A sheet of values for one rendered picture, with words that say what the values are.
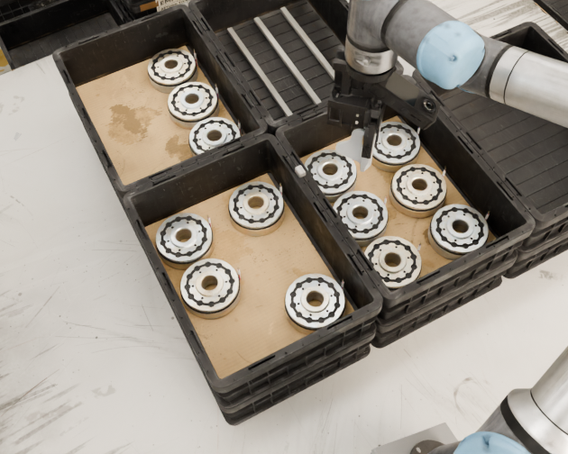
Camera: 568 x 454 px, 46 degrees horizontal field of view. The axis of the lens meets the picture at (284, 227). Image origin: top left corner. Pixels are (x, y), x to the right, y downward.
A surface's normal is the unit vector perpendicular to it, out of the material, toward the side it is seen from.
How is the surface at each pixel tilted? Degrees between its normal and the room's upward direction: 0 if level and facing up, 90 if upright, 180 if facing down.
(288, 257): 0
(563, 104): 65
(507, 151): 0
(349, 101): 3
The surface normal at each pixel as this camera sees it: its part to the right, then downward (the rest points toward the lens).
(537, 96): -0.68, 0.34
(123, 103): -0.03, -0.51
